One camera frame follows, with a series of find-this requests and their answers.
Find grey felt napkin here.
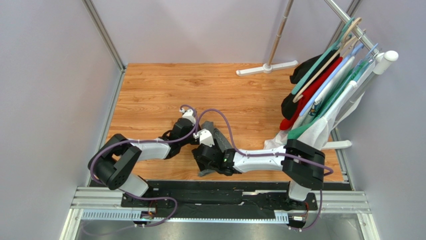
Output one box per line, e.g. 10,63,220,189
198,121,234,177

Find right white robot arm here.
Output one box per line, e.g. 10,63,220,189
192,139,332,202

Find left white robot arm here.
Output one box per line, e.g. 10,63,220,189
87,117,200,203

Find red garment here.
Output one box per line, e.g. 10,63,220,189
279,56,344,131

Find black garment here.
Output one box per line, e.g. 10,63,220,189
281,52,336,120

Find white garment with green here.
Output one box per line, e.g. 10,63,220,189
264,60,376,150

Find teal hanger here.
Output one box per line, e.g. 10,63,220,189
291,17,355,95

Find wooden hanger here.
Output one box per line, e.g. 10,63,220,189
291,17,362,103

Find white clothes rack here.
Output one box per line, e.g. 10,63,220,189
236,0,399,150

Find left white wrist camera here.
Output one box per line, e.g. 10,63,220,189
179,108,197,125

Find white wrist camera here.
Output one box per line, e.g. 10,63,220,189
193,129,215,147
179,108,197,125

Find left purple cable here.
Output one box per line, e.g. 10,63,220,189
89,104,200,229

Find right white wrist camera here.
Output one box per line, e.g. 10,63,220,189
193,129,215,147

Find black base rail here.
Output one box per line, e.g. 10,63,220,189
121,180,319,220

